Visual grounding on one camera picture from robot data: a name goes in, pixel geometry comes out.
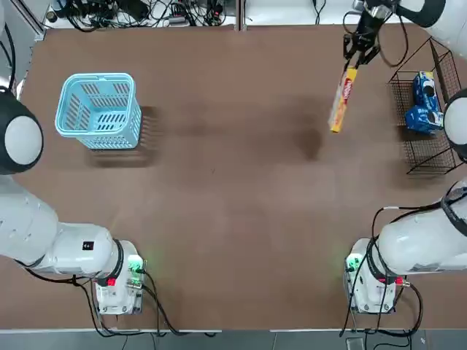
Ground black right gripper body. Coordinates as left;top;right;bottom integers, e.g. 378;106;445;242
350;13;384;47

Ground yellow Nabati wafer box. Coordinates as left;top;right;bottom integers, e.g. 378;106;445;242
329;67;359;134

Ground light blue plastic basket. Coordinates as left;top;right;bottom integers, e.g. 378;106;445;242
54;72;143;149

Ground aluminium post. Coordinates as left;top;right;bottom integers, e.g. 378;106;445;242
235;0;247;32

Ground black wire shelf rack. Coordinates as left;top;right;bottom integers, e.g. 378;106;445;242
387;35;461;176

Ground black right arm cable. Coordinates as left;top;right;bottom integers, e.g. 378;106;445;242
339;206;424;337

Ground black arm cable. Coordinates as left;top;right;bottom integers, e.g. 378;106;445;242
12;238;185;337
339;206;424;337

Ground tangled black cables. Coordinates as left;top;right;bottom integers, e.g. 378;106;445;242
47;0;234;28

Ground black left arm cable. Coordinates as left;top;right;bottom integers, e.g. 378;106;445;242
12;238;185;337

